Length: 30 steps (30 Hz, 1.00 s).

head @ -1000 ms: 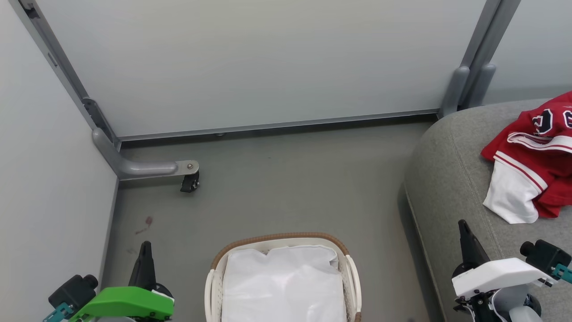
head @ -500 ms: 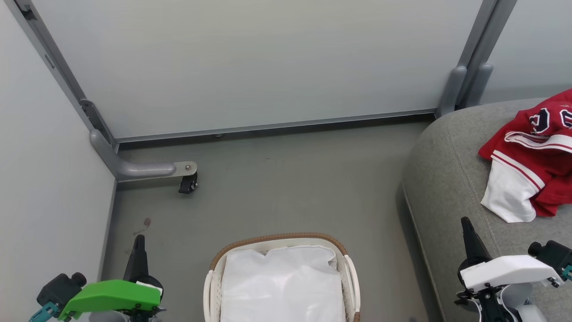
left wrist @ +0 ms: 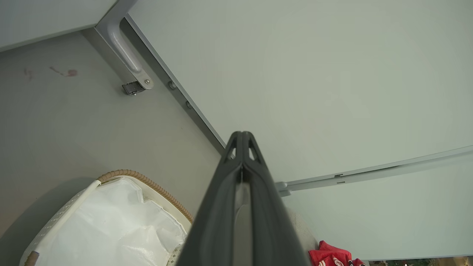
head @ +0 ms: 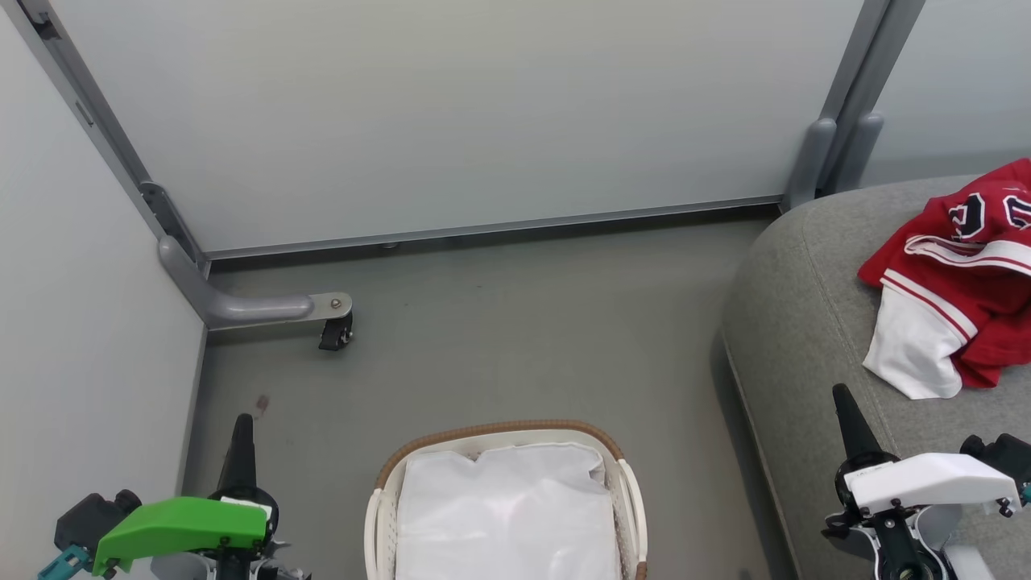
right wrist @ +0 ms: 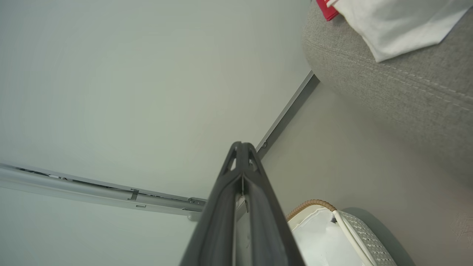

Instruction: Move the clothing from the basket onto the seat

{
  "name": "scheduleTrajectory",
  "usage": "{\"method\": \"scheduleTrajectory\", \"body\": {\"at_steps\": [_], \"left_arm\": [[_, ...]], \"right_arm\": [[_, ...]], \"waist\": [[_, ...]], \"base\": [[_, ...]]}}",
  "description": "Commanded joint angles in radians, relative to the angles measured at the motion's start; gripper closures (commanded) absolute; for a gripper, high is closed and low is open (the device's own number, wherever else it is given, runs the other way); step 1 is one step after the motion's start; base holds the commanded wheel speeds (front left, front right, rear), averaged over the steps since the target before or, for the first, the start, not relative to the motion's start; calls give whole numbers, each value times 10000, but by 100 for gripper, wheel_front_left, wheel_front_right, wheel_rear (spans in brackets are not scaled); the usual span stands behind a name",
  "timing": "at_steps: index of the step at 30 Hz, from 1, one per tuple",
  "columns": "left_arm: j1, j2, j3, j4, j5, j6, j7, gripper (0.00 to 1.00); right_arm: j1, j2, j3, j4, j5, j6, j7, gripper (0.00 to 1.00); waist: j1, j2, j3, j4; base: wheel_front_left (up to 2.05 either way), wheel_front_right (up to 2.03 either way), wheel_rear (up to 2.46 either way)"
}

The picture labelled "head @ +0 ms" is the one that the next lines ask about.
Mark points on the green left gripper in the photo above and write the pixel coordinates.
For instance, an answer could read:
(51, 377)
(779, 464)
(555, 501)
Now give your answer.
(181, 524)

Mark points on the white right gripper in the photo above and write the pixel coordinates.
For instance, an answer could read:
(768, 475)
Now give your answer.
(934, 483)

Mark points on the red and white jersey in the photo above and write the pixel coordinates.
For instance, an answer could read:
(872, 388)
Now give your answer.
(975, 282)

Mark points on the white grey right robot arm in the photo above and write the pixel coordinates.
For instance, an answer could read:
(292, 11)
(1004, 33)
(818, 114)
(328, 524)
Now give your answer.
(894, 552)

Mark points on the white laundry basket brown rim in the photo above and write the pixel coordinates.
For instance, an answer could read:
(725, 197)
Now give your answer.
(387, 499)

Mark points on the white cloth in basket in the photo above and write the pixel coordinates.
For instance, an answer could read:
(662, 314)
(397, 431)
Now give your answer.
(507, 515)

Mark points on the grey fabric sofa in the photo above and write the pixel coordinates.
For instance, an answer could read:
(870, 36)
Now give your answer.
(805, 322)

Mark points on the grey partition foot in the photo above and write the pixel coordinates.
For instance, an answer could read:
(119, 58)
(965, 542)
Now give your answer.
(250, 308)

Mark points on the black caster wheel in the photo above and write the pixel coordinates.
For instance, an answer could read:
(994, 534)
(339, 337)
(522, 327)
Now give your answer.
(337, 332)

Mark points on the teal connector block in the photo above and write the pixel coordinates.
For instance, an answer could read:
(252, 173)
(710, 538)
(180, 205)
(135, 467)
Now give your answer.
(63, 564)

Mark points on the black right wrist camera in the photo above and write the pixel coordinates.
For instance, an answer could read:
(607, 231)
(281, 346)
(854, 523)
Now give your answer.
(1003, 455)

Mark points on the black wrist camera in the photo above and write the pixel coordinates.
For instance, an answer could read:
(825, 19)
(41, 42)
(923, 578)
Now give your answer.
(1003, 455)
(93, 515)

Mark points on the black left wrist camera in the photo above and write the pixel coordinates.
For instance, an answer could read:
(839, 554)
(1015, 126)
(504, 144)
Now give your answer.
(93, 515)

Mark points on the grey metal partition post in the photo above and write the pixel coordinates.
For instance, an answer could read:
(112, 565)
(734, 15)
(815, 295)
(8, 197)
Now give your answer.
(862, 80)

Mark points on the grey corner partition post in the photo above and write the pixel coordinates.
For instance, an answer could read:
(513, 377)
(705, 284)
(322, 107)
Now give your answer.
(105, 129)

